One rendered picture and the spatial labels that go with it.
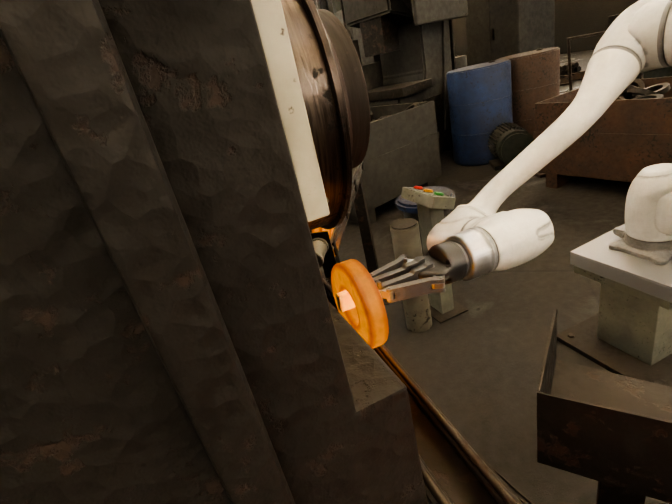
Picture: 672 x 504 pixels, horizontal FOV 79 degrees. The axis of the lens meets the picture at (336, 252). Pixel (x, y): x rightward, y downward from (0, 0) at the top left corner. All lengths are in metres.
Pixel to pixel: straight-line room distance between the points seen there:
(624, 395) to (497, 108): 3.60
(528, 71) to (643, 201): 3.07
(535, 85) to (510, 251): 3.79
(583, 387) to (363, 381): 0.47
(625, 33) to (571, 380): 0.71
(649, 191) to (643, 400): 0.85
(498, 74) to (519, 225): 3.46
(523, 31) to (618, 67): 4.60
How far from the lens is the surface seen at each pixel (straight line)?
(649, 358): 1.79
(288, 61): 0.30
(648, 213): 1.57
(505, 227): 0.79
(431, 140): 3.59
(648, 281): 1.54
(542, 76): 4.54
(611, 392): 0.82
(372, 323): 0.63
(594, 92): 1.03
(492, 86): 4.18
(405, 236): 1.68
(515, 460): 1.47
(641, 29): 1.12
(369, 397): 0.42
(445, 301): 1.99
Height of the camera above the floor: 1.16
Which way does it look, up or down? 24 degrees down
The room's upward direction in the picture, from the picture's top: 13 degrees counter-clockwise
